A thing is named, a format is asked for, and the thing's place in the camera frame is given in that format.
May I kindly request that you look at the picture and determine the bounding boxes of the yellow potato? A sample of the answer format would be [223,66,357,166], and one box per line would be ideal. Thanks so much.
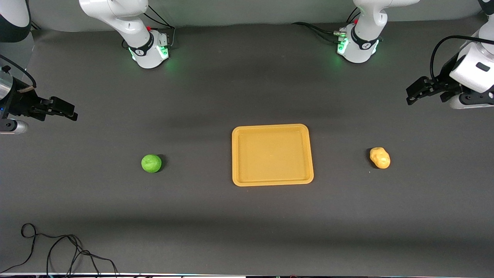
[369,147,391,170]

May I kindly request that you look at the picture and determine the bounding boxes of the green apple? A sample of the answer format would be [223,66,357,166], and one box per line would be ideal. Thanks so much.
[141,154,163,173]

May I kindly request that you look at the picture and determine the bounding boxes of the orange plastic tray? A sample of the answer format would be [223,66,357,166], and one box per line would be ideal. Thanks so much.
[232,124,315,187]

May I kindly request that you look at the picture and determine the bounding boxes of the dark grey table mat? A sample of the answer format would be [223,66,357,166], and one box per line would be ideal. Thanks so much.
[0,20,494,275]

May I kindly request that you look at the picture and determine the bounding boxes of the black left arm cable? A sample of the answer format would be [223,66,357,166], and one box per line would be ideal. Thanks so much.
[430,35,487,83]

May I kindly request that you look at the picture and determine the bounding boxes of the black left arm base cables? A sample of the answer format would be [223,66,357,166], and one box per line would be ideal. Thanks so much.
[291,8,361,44]

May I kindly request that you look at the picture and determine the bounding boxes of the black arm base cables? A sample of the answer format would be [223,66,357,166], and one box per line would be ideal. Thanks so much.
[291,8,361,44]
[144,5,176,50]

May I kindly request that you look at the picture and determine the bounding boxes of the black right arm base cables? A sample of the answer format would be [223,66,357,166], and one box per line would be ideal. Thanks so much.
[144,5,176,50]

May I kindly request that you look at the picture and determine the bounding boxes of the loose thin black cable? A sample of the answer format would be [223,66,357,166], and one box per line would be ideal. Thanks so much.
[0,223,118,277]

